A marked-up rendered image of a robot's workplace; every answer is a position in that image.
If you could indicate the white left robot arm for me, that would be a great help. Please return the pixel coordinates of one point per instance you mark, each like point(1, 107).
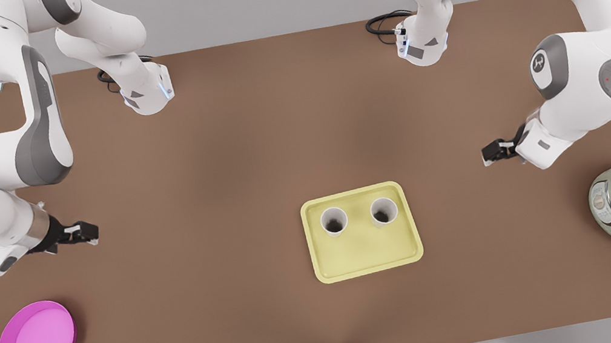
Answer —
point(577, 67)

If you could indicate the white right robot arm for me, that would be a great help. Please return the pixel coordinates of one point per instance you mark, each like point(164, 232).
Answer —
point(3, 158)

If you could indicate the white IKEA cup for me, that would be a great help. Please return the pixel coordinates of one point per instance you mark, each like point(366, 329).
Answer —
point(383, 212)
point(334, 221)

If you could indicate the yellow rectangular tray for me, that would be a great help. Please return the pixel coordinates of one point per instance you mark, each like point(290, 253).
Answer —
point(361, 231)

